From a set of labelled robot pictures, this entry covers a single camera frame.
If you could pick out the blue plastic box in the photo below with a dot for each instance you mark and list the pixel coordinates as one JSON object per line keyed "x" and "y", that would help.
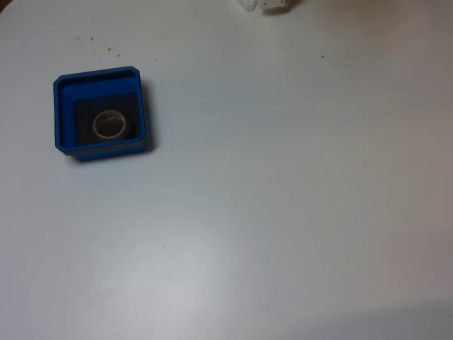
{"x": 63, "y": 117}

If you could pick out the black tape roll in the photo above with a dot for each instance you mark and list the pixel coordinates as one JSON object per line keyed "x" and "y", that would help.
{"x": 129, "y": 128}

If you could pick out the dark grey box liner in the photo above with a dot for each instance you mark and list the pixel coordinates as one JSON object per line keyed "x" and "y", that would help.
{"x": 83, "y": 120}

